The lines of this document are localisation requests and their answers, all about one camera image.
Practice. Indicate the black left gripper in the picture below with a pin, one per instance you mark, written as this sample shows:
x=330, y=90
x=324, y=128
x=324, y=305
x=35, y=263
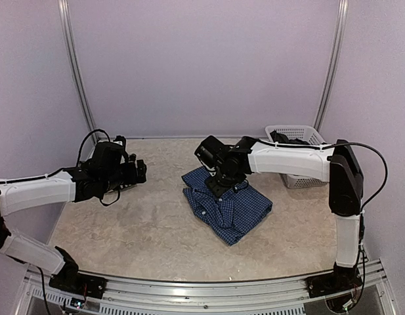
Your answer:
x=132, y=178

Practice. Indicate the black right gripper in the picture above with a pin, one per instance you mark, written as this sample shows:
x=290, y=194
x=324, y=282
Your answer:
x=217, y=190

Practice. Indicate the blue checked long sleeve shirt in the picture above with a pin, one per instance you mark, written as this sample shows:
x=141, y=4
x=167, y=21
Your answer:
x=232, y=215

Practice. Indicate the white plastic laundry basket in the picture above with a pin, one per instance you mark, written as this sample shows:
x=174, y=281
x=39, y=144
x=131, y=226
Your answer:
x=299, y=176

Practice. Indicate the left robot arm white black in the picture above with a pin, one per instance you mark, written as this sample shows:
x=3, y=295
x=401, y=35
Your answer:
x=109, y=169

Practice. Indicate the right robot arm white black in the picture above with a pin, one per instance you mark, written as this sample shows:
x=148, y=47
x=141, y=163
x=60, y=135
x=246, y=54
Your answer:
x=336, y=165

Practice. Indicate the dark striped shirt in basket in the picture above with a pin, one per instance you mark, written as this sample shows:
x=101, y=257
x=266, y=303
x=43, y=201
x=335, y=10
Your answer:
x=282, y=138

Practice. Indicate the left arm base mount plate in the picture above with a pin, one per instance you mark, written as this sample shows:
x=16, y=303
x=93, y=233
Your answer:
x=80, y=284

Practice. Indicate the front aluminium rail frame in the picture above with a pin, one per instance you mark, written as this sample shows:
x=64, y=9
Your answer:
x=283, y=295

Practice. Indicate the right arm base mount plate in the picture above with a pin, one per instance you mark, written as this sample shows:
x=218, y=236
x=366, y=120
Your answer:
x=333, y=285

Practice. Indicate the left aluminium frame post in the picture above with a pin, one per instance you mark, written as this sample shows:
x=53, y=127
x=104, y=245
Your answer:
x=68, y=34

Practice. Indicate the aluminium frame post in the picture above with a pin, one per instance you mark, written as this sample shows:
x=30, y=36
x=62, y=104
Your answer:
x=68, y=34
x=342, y=12

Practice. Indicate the right aluminium frame post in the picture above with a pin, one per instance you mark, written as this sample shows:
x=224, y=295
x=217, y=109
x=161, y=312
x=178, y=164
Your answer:
x=342, y=12

